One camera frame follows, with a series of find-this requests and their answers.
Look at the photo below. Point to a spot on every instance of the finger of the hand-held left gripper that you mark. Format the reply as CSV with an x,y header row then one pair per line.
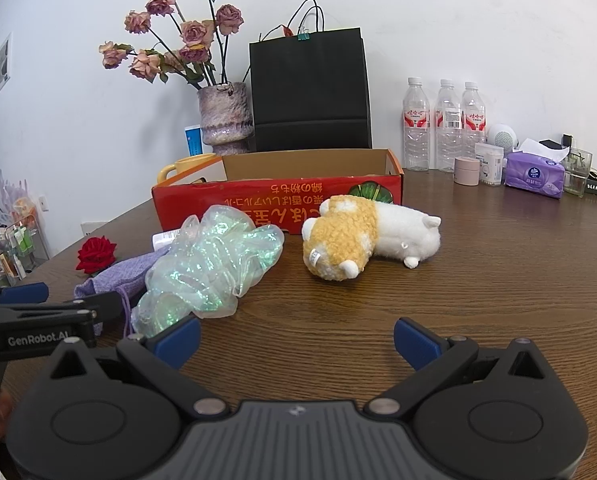
x,y
26,292
101,305

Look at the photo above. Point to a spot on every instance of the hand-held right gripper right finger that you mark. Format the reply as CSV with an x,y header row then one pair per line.
x,y
416,342

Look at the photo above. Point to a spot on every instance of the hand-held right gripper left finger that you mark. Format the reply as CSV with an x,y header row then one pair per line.
x,y
177,342

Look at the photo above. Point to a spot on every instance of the purple cloth pouch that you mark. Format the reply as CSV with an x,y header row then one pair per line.
x,y
118,280

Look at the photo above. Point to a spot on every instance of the red artificial rose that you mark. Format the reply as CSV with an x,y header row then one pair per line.
x,y
96,255

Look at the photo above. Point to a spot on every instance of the iridescent plastic wrap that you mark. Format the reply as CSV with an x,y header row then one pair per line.
x,y
208,270

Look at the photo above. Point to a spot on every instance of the tan and white plush toy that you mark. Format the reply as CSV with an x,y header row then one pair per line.
x,y
358,237

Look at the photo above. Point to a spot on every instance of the red cardboard box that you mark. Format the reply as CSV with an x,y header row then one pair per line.
x,y
258,200

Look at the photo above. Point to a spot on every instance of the wooden desktop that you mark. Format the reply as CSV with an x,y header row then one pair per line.
x,y
503,280

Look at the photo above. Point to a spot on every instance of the person's left hand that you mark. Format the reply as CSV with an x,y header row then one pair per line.
x,y
1,412

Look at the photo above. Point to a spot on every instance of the small white packet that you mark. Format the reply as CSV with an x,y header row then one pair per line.
x,y
164,240

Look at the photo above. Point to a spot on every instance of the yellow mug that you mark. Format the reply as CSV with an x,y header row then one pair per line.
x,y
188,166

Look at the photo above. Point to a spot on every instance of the pink round jar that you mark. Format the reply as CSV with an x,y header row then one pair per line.
x,y
466,171

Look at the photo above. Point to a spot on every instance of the blue and white carton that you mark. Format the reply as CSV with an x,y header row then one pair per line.
x,y
194,140

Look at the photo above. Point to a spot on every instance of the cotton swab box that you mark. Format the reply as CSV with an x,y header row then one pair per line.
x,y
489,164

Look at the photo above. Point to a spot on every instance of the purple tissue pack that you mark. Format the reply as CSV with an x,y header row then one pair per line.
x,y
533,175

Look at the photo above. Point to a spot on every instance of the clear water bottle red label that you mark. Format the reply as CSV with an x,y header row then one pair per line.
x,y
474,120
416,125
448,125

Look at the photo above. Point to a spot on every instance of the white round speaker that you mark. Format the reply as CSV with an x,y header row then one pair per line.
x,y
502,137

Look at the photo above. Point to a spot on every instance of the purple glazed vase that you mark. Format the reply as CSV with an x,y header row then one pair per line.
x,y
226,117

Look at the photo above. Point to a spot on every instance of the clear glass cup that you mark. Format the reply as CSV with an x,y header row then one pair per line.
x,y
577,172

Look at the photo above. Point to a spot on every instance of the small black box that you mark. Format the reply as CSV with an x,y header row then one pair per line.
x,y
553,145

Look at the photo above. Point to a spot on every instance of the black paper bag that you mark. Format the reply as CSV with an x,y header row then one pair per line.
x,y
308,95

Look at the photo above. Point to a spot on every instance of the dried pink rose bouquet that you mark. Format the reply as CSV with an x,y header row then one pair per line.
x,y
188,35

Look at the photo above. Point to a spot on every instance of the green binder clip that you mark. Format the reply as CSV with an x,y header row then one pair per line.
x,y
303,36

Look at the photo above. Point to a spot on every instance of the white wall socket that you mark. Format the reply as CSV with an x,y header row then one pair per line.
x,y
44,203

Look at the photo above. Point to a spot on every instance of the framed wall picture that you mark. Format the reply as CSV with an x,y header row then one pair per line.
x,y
1,62

